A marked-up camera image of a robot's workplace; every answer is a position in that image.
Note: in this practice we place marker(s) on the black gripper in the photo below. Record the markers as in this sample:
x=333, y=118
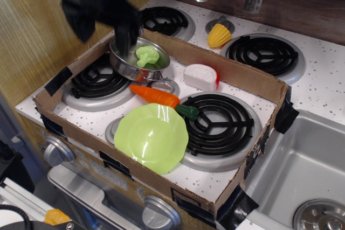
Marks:
x=83, y=14

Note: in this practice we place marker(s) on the light green toy broccoli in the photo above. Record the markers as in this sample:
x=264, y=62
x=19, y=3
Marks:
x=147, y=55

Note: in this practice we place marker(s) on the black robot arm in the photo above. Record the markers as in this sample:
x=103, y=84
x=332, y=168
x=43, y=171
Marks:
x=119, y=14

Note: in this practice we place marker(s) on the small steel pan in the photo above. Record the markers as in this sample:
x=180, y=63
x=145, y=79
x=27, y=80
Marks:
x=127, y=65

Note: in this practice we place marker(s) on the front left black burner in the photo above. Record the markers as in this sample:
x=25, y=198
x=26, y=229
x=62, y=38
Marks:
x=97, y=88

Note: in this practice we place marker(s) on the black burner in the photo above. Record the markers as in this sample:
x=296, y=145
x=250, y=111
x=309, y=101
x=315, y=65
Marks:
x=222, y=135
x=97, y=88
x=272, y=54
x=168, y=21

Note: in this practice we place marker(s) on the back left black burner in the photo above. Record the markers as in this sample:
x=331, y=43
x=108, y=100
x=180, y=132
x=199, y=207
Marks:
x=168, y=21

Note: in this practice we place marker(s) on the white red toy cheese wedge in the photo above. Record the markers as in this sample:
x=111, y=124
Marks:
x=202, y=77

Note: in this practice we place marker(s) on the yellow toy corn cob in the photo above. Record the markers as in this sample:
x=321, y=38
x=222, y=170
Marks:
x=219, y=36

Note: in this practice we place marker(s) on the light green plastic plate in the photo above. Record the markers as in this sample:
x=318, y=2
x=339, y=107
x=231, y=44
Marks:
x=153, y=135

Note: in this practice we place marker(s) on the orange toy carrot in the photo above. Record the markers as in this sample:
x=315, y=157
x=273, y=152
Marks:
x=152, y=95

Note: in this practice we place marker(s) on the left silver stove knob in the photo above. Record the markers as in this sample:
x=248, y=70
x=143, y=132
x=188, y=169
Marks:
x=57, y=152

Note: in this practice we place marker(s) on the silver stove knob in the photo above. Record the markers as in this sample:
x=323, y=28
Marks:
x=57, y=152
x=159, y=215

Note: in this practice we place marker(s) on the front right black burner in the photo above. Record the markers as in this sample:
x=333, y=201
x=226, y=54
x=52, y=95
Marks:
x=222, y=135

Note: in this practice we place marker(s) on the back right black burner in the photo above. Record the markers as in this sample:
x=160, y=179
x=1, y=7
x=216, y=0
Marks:
x=272, y=54

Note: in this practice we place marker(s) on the brown cardboard fence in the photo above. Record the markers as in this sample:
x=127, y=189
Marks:
x=185, y=201

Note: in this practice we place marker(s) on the right silver stove knob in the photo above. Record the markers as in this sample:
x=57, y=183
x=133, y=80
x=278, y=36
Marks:
x=159, y=215

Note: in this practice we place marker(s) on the orange yellow object bottom left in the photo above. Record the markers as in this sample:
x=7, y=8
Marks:
x=56, y=217

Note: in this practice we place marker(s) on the grey plastic sink basin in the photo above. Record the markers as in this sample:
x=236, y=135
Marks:
x=306, y=162

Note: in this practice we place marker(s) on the metal sink drain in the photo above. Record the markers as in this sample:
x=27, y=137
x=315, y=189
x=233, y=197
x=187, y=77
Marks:
x=319, y=214

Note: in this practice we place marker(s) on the silver oven door handle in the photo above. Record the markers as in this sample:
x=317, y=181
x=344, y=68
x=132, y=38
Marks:
x=88, y=195

